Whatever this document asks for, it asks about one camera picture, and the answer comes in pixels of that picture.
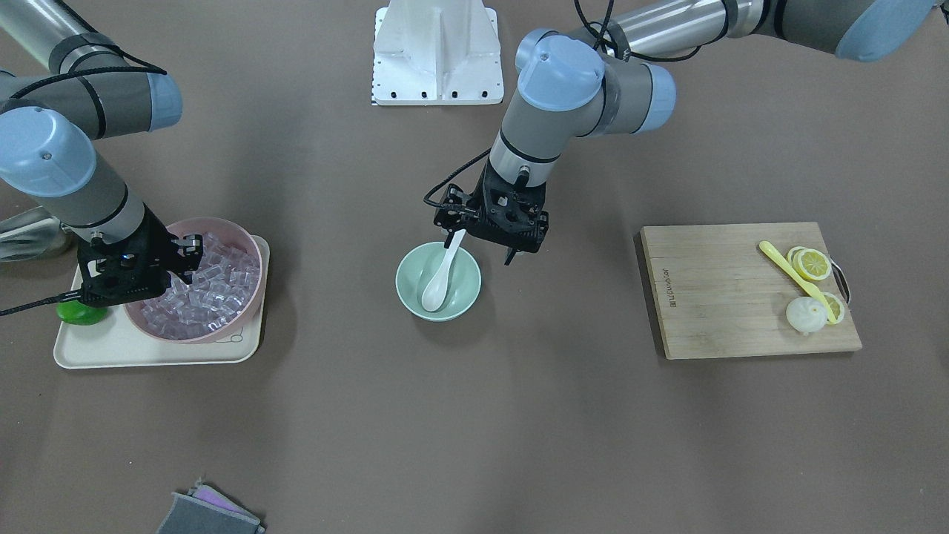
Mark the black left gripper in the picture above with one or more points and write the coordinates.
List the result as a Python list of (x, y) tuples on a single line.
[(450, 217)]

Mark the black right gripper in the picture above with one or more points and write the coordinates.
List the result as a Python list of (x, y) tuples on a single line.
[(161, 239)]

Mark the white ceramic spoon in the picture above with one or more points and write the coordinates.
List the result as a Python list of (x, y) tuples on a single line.
[(434, 295)]

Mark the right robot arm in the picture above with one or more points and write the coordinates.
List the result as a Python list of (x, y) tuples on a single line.
[(94, 90)]

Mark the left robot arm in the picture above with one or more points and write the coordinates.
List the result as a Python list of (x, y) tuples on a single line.
[(608, 77)]

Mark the pile of ice cubes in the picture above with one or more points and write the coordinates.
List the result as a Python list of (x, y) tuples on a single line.
[(221, 287)]

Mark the pink bowl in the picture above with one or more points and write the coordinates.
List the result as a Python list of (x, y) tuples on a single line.
[(232, 234)]

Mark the mint green bowl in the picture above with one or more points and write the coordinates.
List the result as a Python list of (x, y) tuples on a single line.
[(419, 266)]

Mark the metal ice scoop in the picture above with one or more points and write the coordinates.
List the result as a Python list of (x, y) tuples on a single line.
[(33, 234)]

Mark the cream plastic tray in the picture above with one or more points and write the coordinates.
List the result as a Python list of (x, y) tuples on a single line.
[(116, 342)]

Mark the green lime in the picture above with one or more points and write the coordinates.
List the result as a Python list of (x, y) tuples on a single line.
[(79, 314)]

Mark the grey folded cloth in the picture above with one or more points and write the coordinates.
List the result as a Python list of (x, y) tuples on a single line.
[(205, 509)]

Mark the wooden cutting board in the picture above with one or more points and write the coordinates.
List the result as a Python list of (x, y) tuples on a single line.
[(718, 296)]

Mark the yellow plastic knife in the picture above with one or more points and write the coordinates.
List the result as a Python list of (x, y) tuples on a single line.
[(809, 288)]

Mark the lemon slices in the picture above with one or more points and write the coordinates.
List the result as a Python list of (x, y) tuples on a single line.
[(813, 265)]

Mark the white camera pillar base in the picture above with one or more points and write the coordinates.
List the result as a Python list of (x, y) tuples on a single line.
[(436, 53)]

